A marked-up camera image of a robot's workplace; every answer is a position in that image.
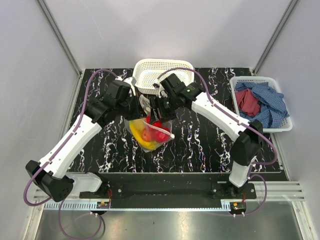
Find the red fake tomato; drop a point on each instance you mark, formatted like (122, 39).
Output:
(160, 137)

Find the polka dot zip top bag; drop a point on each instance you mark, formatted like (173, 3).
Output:
(166, 124)

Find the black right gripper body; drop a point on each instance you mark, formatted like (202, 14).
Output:
(166, 106)

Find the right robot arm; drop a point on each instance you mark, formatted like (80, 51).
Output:
(247, 136)

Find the aluminium frame post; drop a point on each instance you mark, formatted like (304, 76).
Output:
(58, 35)
(291, 7)

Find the left aluminium frame post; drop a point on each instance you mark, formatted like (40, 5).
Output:
(58, 35)

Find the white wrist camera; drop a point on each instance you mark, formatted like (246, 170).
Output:
(131, 81)
(160, 91)

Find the dark red cloth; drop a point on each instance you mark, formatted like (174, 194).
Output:
(247, 102)

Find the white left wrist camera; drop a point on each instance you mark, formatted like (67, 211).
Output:
(131, 81)

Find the blue checkered cloth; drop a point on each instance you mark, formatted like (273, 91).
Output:
(273, 110)

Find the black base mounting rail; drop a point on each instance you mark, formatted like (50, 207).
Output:
(170, 191)

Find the small red fake fruit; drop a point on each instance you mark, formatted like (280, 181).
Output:
(146, 136)

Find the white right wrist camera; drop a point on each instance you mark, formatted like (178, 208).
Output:
(160, 91)

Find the yellow fake banana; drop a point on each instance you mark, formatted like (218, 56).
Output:
(136, 127)

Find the white perforated plastic basket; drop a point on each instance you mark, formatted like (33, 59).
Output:
(149, 72)

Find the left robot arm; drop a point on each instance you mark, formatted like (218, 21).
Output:
(50, 173)

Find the right aluminium frame post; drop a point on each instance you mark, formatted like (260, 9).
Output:
(291, 7)

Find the red fake apple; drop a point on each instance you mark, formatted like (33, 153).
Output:
(157, 124)

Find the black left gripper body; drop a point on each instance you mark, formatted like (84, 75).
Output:
(131, 108)

